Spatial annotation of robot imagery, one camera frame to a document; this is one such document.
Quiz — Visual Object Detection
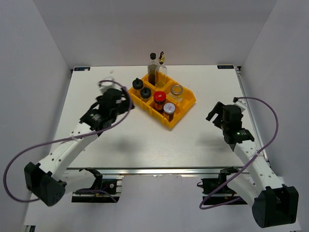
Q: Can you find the black-cap white spice jar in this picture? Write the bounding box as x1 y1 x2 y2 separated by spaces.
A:
140 87 152 102

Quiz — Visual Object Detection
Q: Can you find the red-lid spice jar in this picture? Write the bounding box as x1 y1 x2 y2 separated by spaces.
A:
154 91 166 113

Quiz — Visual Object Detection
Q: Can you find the clear glass jar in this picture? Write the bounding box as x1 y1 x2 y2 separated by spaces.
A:
169 84 183 102

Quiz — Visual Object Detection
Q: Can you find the grey-lid small spice jar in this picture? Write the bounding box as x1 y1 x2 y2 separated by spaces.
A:
163 102 176 121

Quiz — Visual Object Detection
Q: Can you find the dark sauce bottle black cap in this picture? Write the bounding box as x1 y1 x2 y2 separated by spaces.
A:
147 53 158 86

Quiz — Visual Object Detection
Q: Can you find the clear oil bottle gold spout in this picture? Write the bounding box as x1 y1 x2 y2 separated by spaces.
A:
155 51 167 88

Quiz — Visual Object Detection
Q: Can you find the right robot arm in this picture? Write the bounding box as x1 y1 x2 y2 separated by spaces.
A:
199 97 299 228

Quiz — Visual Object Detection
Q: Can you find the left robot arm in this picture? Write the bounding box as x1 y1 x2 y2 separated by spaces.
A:
24 88 134 206

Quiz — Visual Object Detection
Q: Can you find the right xdof label sticker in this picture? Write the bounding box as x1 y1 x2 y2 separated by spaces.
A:
217 65 234 69

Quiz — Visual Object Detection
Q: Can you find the xdof label sticker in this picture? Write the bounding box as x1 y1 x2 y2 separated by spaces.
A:
217 65 234 69
73 67 90 72

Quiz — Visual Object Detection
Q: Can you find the yellow four-compartment bin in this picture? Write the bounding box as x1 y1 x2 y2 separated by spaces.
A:
128 74 196 129

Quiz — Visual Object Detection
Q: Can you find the left xdof label sticker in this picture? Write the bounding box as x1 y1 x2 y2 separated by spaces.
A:
73 67 90 72

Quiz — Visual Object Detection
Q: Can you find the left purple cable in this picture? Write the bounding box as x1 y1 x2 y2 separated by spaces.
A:
2 79 135 203

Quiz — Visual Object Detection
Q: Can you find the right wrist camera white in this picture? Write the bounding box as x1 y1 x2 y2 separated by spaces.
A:
233 97 247 113

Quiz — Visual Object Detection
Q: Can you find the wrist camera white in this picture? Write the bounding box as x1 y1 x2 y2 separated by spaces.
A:
98 76 114 88
233 97 247 113

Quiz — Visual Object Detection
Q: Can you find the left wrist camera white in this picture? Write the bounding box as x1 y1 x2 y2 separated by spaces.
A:
98 76 114 88

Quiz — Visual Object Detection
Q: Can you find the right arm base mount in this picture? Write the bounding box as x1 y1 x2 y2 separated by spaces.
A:
197 166 249 206

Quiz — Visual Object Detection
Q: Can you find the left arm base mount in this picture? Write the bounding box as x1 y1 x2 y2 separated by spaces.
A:
71 168 122 203

